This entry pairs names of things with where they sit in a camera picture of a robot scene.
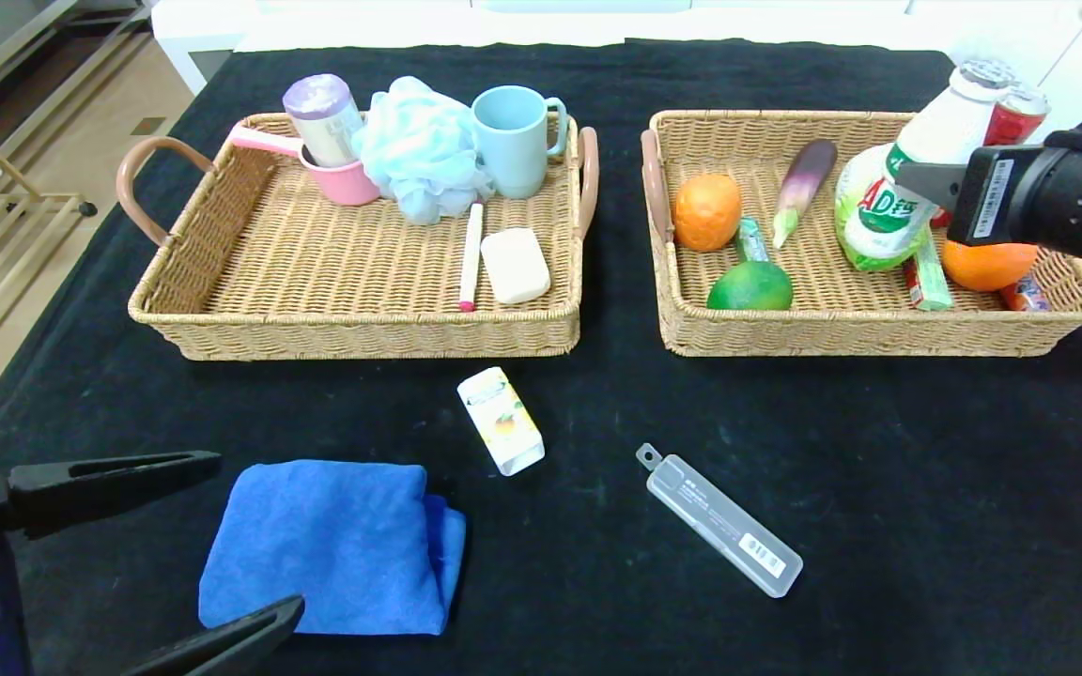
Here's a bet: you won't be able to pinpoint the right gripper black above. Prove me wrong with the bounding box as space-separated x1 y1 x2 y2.
894 144 1082 277

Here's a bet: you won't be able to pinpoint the white AD milk bottle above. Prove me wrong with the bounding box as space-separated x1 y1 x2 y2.
843 58 1019 269

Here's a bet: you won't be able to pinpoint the green white cabbage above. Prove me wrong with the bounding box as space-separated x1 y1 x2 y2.
833 143 934 273

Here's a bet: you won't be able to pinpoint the small white yellow box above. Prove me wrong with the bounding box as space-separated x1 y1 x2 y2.
456 367 546 477

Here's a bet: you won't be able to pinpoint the blue towel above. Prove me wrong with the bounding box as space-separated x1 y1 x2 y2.
198 459 469 637

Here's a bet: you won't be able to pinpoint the smooth orange fruit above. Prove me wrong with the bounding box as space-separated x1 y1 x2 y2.
941 239 1038 293

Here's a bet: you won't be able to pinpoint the red green candy box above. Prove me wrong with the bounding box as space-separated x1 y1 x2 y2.
904 230 955 312

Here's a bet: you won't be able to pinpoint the red soda can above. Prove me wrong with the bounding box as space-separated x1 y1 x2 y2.
931 84 1051 229

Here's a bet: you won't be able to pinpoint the purple eggplant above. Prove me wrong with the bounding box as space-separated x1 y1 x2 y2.
772 139 839 250

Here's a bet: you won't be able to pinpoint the small green gum pack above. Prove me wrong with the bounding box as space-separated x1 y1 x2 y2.
734 218 772 265

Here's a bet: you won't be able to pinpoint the green round fruit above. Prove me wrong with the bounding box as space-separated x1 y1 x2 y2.
706 262 794 313

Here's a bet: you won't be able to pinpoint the bumpy orange fruit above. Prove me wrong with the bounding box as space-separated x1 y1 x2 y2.
672 174 743 253

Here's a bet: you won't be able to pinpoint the clear plastic toothbrush case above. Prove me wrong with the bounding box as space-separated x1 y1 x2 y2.
635 443 804 600

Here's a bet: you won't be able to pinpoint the black table cloth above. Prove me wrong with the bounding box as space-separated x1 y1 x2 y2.
0 39 1082 676

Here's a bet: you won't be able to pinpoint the teal plastic mug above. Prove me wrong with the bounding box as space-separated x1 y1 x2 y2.
471 86 568 200

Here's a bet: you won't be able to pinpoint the white soap bar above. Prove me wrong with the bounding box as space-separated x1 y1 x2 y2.
480 228 551 306

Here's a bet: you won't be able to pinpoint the white pink marker pen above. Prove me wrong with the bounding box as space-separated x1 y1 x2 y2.
459 203 486 314

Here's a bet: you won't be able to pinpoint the light blue bath loofah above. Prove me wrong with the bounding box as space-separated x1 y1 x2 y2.
351 77 495 226

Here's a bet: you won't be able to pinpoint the pink plastic scoop cup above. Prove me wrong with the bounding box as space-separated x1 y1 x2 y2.
229 125 380 207

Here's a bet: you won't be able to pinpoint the purple lidded cylinder container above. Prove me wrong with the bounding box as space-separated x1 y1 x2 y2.
282 75 365 170

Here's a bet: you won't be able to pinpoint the gold metal wheeled rack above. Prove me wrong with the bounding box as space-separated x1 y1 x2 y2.
0 141 100 389

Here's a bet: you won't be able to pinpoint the woven wicker basket brown handles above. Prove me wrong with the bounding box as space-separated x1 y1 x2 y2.
640 109 1082 359
116 111 600 361

